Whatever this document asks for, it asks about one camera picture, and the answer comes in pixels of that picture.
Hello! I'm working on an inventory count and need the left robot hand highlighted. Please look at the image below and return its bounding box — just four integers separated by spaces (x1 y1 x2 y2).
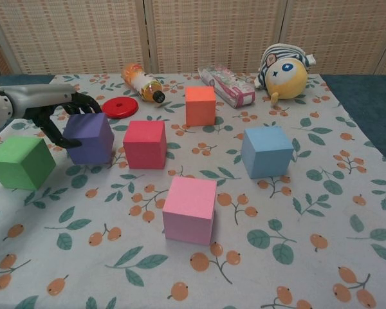
0 84 103 149

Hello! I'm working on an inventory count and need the purple foam cube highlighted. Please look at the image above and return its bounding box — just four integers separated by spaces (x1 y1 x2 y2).
62 112 115 165

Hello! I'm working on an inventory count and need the green foam cube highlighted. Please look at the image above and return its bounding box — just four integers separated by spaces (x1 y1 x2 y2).
0 135 57 191

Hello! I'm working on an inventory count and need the red foam cube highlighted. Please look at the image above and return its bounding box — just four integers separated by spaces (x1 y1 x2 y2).
122 120 167 170

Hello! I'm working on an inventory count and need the orange foam cube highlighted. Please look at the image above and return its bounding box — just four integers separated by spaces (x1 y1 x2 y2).
185 86 217 127

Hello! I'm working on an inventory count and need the blue foam cube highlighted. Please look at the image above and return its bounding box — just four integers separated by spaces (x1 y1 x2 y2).
241 126 294 180

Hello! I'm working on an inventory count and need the red plastic disc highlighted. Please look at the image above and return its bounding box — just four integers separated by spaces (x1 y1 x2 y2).
102 97 139 120

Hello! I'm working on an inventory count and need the orange drink bottle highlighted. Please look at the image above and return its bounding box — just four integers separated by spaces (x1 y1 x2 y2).
121 63 167 104

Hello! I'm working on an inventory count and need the woven folding screen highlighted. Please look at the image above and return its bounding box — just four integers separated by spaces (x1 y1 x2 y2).
0 0 386 77

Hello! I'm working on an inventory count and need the pink toothbrush package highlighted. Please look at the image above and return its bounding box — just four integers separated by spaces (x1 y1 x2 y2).
198 64 256 108

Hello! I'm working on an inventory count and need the pink foam cube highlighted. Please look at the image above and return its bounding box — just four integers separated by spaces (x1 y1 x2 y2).
162 176 217 247

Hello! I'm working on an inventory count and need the yellow plush toy striped hat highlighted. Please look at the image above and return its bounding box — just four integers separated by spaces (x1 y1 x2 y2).
253 44 316 106

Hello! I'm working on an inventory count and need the floral tablecloth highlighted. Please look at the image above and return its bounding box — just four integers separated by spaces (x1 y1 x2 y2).
0 73 386 309

